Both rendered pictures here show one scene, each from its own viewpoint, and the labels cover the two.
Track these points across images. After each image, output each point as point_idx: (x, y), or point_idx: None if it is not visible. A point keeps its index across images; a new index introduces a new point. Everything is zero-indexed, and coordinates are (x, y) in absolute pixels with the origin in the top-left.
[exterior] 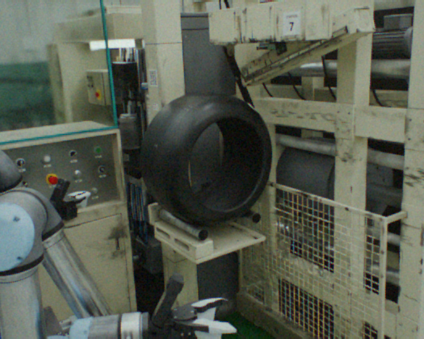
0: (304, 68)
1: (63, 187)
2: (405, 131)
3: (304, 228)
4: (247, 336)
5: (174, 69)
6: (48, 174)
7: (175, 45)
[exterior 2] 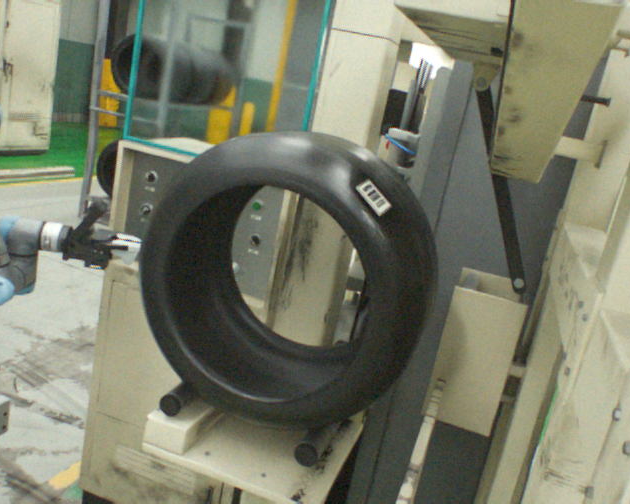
0: None
1: (89, 213)
2: (599, 457)
3: None
4: None
5: (354, 87)
6: None
7: (370, 41)
